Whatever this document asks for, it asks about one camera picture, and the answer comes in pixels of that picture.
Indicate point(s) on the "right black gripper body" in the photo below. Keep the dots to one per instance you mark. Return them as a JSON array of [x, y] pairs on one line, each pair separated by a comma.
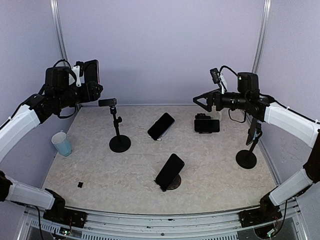
[[220, 104]]

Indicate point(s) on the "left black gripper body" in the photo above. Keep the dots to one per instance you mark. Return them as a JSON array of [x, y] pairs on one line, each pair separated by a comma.
[[88, 94]]

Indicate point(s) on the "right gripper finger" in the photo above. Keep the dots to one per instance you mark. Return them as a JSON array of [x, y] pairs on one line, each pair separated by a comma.
[[208, 96], [207, 107]]

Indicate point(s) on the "black phone from tall stand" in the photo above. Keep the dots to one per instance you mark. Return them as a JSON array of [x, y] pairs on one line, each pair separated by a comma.
[[91, 71]]

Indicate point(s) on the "silver folding phone stand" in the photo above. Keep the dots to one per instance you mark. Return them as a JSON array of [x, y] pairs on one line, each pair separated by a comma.
[[164, 133]]

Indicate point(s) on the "black tall stand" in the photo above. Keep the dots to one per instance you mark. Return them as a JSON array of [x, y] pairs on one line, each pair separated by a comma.
[[119, 143], [246, 158]]

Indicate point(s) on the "black round base phone stand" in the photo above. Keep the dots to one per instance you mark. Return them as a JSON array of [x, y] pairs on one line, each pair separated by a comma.
[[168, 183]]

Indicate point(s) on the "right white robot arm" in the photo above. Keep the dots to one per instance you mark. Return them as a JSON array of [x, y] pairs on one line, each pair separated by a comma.
[[264, 108]]

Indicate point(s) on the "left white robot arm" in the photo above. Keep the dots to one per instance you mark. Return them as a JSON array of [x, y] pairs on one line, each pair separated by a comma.
[[64, 87]]

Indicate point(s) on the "black small stand back right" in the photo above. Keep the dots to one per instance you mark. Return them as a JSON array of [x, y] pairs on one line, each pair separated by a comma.
[[202, 116]]

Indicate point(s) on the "black phone landscape back right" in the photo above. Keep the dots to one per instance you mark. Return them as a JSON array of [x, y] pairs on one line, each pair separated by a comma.
[[215, 126]]

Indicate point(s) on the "phone on right tall stand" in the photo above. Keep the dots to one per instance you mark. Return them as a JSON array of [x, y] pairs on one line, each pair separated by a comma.
[[251, 131]]

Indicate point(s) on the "white cup back right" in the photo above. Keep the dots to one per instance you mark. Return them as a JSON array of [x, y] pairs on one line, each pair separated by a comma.
[[214, 114]]

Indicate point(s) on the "light blue cup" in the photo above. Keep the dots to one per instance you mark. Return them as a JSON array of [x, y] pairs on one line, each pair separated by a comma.
[[61, 143]]

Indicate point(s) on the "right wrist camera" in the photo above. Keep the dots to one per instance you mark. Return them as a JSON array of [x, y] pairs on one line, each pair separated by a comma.
[[218, 79]]

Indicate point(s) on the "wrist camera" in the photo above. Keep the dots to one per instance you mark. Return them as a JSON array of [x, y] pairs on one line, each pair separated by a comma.
[[218, 79], [77, 71]]

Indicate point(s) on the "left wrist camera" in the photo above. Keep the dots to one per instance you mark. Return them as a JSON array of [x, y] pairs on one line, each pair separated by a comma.
[[77, 71]]

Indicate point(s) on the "left aluminium corner post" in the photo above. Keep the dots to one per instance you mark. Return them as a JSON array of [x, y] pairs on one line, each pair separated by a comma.
[[54, 6]]

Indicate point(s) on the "aluminium corner post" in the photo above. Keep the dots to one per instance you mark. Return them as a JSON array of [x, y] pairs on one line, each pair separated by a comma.
[[262, 35], [54, 6]]

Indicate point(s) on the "right aluminium corner post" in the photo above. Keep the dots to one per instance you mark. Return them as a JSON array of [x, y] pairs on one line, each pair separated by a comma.
[[262, 35]]

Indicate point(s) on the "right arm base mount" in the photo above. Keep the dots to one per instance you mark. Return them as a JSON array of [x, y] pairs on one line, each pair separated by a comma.
[[256, 216]]

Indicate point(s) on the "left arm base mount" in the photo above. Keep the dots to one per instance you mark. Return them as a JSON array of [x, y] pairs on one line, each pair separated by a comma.
[[68, 217]]

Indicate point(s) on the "aluminium front rail frame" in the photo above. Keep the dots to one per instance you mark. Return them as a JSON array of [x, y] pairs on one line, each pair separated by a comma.
[[221, 225]]

